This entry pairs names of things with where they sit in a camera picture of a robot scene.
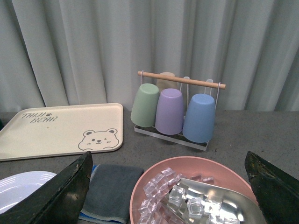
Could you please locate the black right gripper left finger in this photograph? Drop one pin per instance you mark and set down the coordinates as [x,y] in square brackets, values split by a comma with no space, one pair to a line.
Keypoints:
[58,201]

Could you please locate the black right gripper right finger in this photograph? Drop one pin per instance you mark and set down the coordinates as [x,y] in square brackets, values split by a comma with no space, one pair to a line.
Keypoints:
[276,192]

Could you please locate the white ridged plate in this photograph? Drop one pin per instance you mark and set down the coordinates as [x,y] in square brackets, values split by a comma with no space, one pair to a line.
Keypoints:
[15,188]

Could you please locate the grey blue folded cloth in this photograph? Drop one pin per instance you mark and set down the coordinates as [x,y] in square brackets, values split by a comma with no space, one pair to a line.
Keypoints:
[108,198]

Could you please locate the pink bowl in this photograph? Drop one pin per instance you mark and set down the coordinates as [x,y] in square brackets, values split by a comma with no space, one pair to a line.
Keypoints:
[189,166]

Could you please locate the cream bear serving tray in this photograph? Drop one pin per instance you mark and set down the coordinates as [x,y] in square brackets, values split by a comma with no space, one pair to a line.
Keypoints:
[62,130]

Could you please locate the metal ice scoop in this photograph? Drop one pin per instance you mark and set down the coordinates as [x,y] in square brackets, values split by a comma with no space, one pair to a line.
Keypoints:
[200,203]

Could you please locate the blue plastic cup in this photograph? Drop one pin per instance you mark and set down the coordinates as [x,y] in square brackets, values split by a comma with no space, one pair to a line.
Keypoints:
[199,120]

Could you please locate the clear fake ice cubes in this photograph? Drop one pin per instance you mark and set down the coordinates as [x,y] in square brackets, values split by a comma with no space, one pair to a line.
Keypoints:
[151,210]

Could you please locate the clear cup rack with wooden bar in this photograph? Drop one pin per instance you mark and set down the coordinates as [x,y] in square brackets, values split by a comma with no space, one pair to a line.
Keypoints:
[178,138]

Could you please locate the green plastic cup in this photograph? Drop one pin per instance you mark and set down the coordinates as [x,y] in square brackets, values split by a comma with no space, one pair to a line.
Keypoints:
[145,105]

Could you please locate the purple plastic cup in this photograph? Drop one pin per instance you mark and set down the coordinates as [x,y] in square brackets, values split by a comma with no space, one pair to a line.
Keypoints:
[170,112]

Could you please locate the grey curtain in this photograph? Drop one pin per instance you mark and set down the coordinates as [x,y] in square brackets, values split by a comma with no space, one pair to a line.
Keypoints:
[74,52]

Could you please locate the beige plastic cup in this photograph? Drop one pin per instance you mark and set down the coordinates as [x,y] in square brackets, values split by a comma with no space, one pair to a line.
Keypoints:
[165,84]

